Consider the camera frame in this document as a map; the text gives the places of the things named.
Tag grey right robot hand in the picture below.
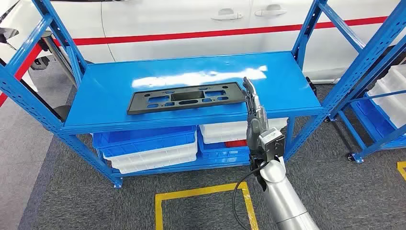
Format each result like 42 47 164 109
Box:
242 77 270 155

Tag black plastic frame part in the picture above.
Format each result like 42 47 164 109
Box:
126 81 248 115

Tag blue metal shelf rack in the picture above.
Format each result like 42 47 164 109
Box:
0 0 406 190
327 38 406 164

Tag red item in bin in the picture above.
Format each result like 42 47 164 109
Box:
224 139 248 149

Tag white plastic bin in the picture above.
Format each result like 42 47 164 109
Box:
366 65 406 129
103 139 198 168
199 118 289 144
109 154 198 174

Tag blue plastic bin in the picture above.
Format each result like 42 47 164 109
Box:
92 125 197 159
197 126 251 165

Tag white car with red stripe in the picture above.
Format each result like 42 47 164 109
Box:
0 0 406 85

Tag black stanchion with round base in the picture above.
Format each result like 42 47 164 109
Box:
0 57 72 124

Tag red barrier belt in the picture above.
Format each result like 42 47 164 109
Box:
0 41 44 109

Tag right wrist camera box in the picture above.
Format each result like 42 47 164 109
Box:
258 127 285 162

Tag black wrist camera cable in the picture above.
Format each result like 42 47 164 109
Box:
232 161 270 230

